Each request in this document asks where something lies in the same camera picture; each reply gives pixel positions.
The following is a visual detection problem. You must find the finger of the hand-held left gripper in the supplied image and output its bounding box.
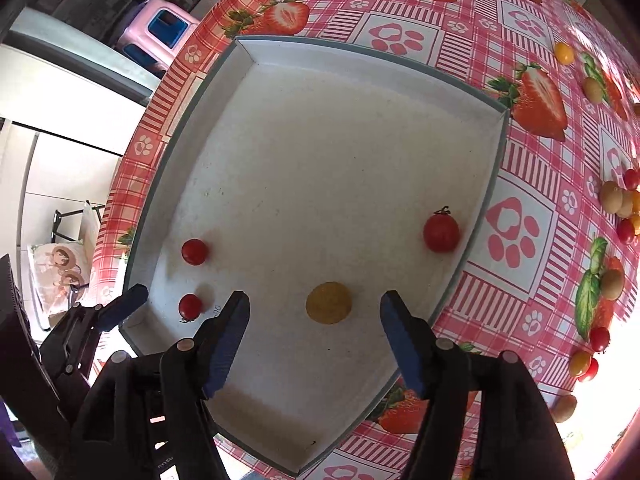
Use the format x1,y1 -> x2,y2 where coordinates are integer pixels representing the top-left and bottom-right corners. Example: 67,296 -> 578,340
41,284 -> 150,382

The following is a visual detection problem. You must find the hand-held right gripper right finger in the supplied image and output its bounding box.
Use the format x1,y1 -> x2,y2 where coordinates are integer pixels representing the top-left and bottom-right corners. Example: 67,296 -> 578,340
379,290 -> 576,480

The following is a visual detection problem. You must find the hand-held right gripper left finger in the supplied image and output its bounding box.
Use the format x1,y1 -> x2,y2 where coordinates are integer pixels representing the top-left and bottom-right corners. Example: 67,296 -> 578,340
67,290 -> 251,480

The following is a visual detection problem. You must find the white shallow tray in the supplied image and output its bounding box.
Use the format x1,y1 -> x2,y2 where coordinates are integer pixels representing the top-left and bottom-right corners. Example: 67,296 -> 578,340
120,35 -> 511,478

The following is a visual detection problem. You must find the cartoon print cushion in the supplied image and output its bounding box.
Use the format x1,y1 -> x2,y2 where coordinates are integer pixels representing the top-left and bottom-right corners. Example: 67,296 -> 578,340
27,240 -> 96,331

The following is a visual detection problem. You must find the black folding rack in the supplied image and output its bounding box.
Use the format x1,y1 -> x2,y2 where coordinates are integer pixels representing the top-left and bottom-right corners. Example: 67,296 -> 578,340
50,200 -> 108,246

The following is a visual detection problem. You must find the white cabinet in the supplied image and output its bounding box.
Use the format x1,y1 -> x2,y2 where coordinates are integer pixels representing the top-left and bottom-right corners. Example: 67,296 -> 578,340
0,7 -> 161,261

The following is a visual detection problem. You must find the pink plastic stool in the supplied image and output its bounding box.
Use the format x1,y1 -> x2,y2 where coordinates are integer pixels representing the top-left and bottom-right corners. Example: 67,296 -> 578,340
115,0 -> 201,78

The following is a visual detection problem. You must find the strawberry print checked tablecloth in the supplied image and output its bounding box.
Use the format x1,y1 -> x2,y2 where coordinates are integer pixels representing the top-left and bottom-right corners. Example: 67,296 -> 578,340
82,0 -> 640,480

